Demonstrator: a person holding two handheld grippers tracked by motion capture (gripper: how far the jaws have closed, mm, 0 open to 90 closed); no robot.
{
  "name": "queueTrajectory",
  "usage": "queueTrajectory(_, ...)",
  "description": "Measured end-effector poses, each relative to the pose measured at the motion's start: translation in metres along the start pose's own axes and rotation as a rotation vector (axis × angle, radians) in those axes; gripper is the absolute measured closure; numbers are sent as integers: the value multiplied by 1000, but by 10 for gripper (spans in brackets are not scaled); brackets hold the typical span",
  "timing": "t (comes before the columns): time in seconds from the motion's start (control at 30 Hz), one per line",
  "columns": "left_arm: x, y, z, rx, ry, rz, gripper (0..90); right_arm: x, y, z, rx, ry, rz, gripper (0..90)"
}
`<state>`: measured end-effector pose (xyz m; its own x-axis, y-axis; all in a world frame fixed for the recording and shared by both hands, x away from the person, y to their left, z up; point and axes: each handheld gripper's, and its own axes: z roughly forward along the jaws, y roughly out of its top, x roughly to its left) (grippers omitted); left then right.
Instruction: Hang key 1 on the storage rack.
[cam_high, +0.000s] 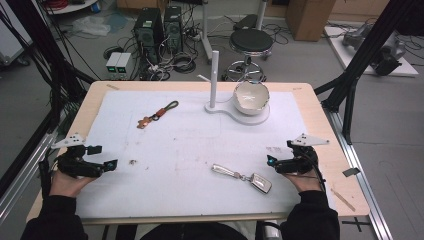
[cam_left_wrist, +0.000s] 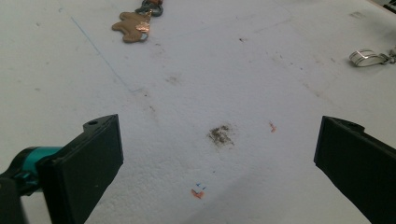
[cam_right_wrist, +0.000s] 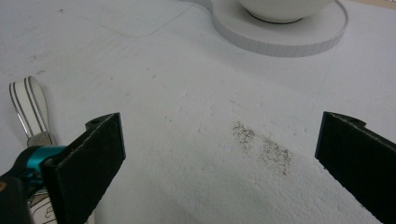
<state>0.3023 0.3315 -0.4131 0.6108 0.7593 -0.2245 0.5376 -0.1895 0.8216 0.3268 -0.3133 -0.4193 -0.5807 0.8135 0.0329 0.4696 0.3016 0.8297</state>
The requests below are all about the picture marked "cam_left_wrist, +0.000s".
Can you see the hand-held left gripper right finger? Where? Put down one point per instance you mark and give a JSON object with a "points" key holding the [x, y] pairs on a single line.
{"points": [[358, 161]]}

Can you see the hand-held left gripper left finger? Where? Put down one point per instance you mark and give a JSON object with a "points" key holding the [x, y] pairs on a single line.
{"points": [[81, 168]]}

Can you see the white foam mat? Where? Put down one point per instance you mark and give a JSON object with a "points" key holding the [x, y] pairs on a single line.
{"points": [[218, 77]]}

